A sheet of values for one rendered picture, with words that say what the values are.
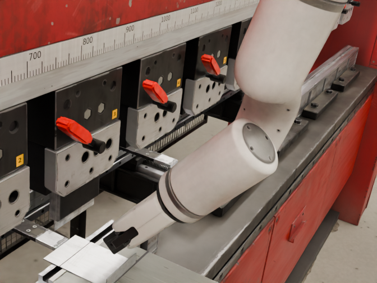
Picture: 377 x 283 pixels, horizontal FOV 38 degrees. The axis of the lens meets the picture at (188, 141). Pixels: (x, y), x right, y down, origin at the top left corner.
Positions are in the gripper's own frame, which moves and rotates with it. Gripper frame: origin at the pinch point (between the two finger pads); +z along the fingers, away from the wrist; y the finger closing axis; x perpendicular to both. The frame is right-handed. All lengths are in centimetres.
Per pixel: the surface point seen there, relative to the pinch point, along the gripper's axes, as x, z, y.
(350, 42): -2, 14, -214
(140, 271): 6.7, 3.0, -2.8
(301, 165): 18, 11, -89
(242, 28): -20, -17, -50
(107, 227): -2.4, 10.9, -10.0
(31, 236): -9.1, 15.8, 1.2
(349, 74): 9, 14, -182
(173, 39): -21.8, -19.3, -19.4
